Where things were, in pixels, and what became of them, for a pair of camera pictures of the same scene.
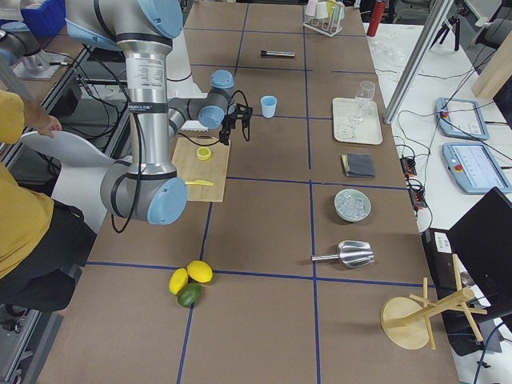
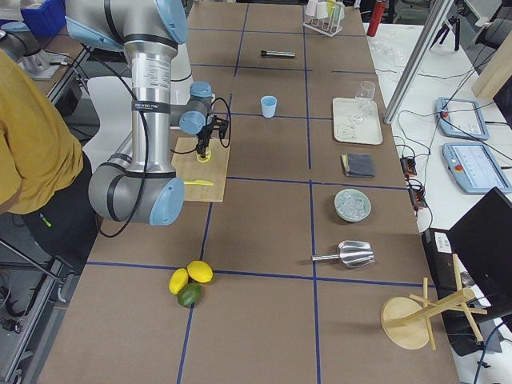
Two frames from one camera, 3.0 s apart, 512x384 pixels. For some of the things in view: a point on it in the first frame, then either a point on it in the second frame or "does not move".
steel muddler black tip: x=278 y=54 does not move
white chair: x=80 y=176 to x=113 y=98
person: x=42 y=247 to x=45 y=174
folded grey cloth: x=358 y=165 does not move
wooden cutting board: x=203 y=163 does not move
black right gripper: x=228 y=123 to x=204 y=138
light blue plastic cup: x=268 y=106 does not move
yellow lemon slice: x=203 y=153 does not move
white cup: x=311 y=7 does not move
